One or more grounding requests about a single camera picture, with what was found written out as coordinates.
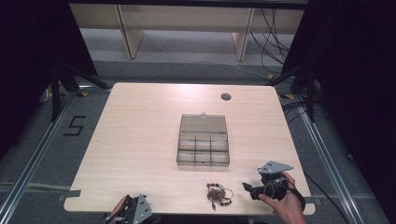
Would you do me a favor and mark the person's right hand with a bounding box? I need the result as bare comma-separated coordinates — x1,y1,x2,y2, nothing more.
258,172,308,224

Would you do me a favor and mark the aluminium floor rail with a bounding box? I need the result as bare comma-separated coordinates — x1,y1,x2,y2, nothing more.
0,89,78,224
293,95,366,224

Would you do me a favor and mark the brown beaded bracelet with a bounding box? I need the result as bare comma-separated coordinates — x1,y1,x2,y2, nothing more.
206,182,233,212

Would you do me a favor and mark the black metal stand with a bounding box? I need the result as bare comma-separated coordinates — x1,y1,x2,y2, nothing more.
266,62,318,123
49,61,112,123

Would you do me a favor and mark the bronze chain necklace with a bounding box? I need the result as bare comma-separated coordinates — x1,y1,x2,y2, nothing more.
206,188,226,203

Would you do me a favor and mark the black floor cable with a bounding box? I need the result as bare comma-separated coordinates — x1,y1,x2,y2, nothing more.
303,172,351,224

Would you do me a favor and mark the light wooden shelf unit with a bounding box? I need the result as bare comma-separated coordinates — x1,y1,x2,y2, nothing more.
68,3,306,62

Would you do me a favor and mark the thin wire bangle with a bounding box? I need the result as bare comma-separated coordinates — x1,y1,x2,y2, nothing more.
221,186,234,200

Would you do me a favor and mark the grey tape strip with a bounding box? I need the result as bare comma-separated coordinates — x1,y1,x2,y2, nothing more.
56,189,82,203

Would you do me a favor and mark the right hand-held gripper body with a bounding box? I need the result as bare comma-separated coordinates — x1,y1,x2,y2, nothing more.
249,160,294,202

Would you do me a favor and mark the dark curtain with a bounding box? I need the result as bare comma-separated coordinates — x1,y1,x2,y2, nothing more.
280,0,396,220
0,0,98,161

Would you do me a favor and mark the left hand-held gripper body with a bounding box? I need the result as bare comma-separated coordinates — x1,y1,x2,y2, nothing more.
119,193,154,224

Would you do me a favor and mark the bundle of black cables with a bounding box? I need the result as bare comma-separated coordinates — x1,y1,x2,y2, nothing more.
249,8,293,75

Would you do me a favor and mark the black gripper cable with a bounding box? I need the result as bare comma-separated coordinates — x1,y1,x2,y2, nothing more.
266,179,306,211

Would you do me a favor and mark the person's left hand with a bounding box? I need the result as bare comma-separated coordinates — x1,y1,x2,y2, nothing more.
106,195,129,224

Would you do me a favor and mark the clear plastic compartment box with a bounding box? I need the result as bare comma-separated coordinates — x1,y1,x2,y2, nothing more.
176,113,231,168

